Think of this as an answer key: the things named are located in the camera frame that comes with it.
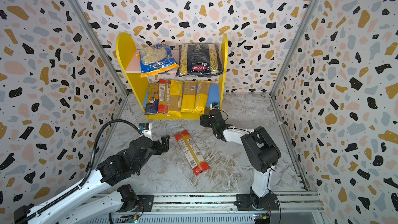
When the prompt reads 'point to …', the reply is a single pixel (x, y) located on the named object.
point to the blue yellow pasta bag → (152, 104)
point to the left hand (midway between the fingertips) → (162, 135)
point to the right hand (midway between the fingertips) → (202, 114)
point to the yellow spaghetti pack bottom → (201, 97)
